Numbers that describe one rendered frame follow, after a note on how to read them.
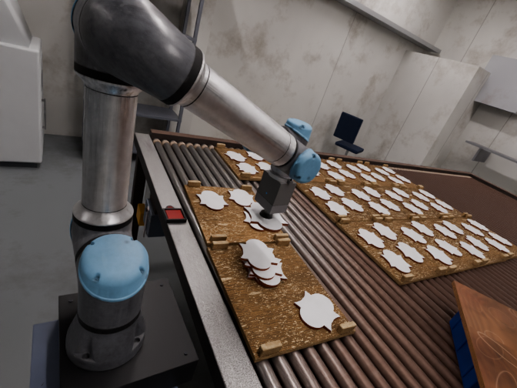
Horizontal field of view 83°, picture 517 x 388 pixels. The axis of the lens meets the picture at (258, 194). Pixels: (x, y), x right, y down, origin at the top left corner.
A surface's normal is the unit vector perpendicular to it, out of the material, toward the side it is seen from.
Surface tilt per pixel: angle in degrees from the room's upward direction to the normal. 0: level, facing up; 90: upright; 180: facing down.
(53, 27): 90
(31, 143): 90
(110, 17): 64
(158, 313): 1
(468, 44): 90
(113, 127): 89
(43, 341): 0
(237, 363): 0
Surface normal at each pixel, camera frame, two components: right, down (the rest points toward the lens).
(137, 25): 0.29, -0.04
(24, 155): 0.48, 0.53
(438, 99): -0.82, 0.00
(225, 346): 0.29, -0.85
